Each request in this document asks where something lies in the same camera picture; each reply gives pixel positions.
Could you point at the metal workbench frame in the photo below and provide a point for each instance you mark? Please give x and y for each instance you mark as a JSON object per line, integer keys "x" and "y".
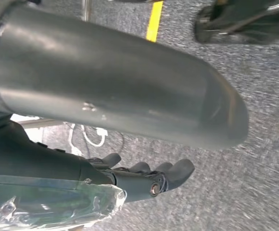
{"x": 41, "y": 122}

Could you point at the black robot foot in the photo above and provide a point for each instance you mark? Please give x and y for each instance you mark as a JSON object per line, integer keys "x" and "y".
{"x": 240, "y": 24}

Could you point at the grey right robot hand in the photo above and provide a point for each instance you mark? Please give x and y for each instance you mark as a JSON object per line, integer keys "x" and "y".
{"x": 105, "y": 89}

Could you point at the chrome metal pole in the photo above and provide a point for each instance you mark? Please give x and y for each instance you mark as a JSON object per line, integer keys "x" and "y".
{"x": 86, "y": 9}

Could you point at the yellow floor tape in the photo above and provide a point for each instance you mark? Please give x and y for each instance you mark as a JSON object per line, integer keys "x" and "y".
{"x": 154, "y": 20}

